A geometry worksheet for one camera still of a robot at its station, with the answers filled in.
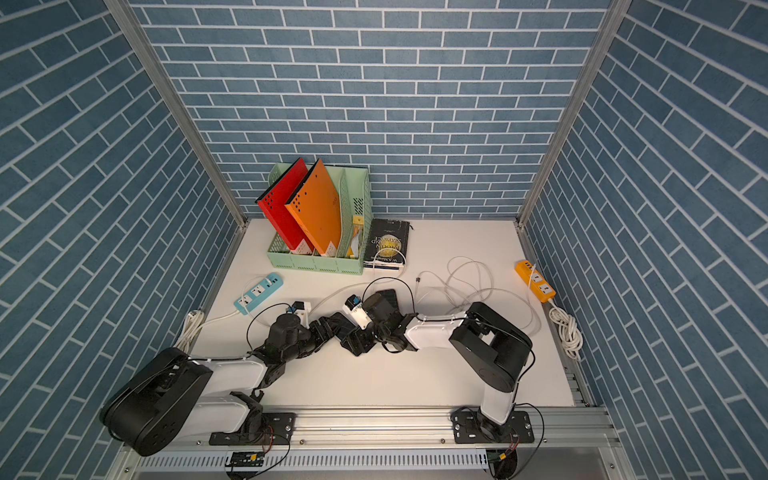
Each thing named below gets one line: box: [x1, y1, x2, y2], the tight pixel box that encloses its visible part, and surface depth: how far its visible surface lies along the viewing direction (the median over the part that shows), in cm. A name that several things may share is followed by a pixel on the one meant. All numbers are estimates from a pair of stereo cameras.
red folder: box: [255, 157, 313, 252], surface depth 91 cm
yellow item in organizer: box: [346, 215, 364, 258], surface depth 111 cm
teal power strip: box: [234, 272, 284, 315], surface depth 98 cm
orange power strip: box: [514, 259, 557, 303], surface depth 101 cm
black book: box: [364, 218, 410, 270], surface depth 111 cm
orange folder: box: [284, 158, 341, 256], surface depth 95 cm
